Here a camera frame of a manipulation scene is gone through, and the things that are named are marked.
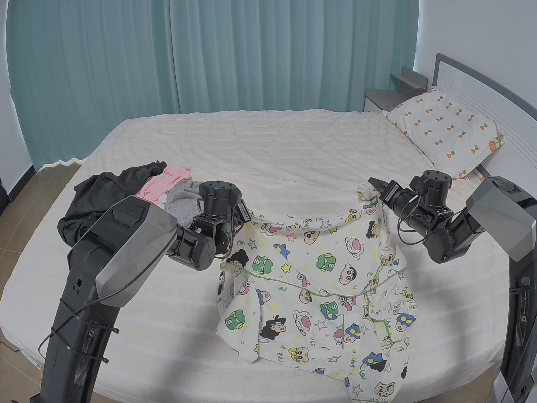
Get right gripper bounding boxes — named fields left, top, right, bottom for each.
left=380, top=180, right=424, bottom=228

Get grey knit garment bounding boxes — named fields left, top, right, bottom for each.
left=165, top=179, right=207, bottom=230

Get white printed pillow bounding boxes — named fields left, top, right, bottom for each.
left=384, top=87, right=506, bottom=179

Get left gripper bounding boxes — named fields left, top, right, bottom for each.
left=233, top=199, right=255, bottom=226

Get white printed pyjama top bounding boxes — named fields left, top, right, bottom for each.
left=216, top=181, right=420, bottom=403

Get pink garment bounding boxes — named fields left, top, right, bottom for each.
left=136, top=165, right=193, bottom=205

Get black garment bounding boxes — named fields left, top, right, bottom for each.
left=58, top=161, right=168, bottom=247

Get blue-green curtain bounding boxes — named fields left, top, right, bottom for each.
left=8, top=0, right=421, bottom=174

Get bed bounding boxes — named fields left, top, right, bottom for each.
left=0, top=53, right=537, bottom=399

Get grey bedside table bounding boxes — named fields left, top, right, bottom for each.
left=364, top=66, right=428, bottom=113

